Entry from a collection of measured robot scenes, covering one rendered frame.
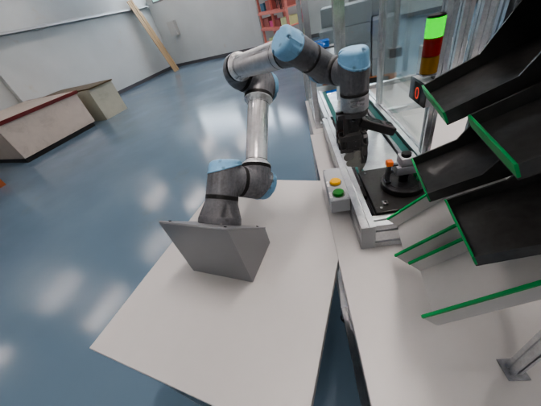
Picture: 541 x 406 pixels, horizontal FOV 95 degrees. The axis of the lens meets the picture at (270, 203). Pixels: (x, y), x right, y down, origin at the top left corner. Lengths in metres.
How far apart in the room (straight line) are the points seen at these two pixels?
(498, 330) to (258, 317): 0.59
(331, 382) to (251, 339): 0.88
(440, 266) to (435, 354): 0.21
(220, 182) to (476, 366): 0.80
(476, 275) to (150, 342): 0.85
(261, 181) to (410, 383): 0.69
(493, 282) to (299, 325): 0.45
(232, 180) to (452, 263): 0.64
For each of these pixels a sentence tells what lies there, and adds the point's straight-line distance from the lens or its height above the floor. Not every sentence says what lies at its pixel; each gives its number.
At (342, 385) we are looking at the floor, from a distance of 1.60.
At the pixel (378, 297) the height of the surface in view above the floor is 0.86.
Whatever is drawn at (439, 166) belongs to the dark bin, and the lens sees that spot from 0.65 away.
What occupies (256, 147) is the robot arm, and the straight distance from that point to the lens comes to 0.97.
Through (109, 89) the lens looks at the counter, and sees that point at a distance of 8.98.
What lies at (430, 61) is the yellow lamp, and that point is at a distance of 1.01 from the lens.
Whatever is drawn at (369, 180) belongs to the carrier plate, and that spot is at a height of 0.97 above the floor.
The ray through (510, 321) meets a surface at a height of 0.86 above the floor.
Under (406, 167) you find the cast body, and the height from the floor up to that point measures 1.05.
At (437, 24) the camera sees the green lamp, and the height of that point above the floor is 1.39.
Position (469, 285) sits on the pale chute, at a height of 1.05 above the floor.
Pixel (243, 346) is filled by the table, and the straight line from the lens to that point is 0.79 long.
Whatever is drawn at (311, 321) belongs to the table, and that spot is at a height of 0.86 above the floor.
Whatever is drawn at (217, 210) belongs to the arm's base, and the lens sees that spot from 0.83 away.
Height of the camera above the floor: 1.56
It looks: 38 degrees down
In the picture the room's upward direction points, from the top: 17 degrees counter-clockwise
